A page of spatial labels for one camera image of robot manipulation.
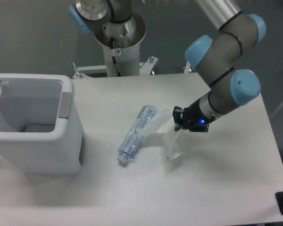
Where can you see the white plastic bag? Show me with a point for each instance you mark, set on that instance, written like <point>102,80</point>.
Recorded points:
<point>163,123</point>

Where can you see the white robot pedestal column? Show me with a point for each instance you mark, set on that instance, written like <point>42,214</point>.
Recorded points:
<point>116,58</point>

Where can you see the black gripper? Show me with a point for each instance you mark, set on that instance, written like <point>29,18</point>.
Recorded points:
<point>191,118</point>

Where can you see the white open trash can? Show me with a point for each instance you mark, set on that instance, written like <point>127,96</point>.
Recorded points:
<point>40,128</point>

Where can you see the clear crushed plastic bottle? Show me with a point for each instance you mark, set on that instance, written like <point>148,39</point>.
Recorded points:
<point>133,140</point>

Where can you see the white pedestal base frame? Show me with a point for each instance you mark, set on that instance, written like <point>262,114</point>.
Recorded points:
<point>98,71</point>

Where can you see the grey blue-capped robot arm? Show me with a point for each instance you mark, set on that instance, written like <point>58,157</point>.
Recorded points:
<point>119,30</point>

